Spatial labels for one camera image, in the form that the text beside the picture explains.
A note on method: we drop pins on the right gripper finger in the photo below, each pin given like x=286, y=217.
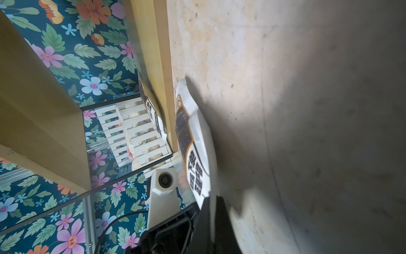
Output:
x=213, y=233

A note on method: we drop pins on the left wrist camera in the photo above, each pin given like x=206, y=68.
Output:
x=163, y=200

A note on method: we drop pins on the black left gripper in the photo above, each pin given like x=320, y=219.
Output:
x=169, y=237

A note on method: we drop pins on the yellow label coffee bag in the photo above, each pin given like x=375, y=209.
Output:
x=196, y=145

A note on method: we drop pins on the white and blue toy crib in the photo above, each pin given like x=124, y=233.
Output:
x=138, y=145

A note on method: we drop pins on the yellow wooden three-tier shelf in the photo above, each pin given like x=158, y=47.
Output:
x=41, y=127

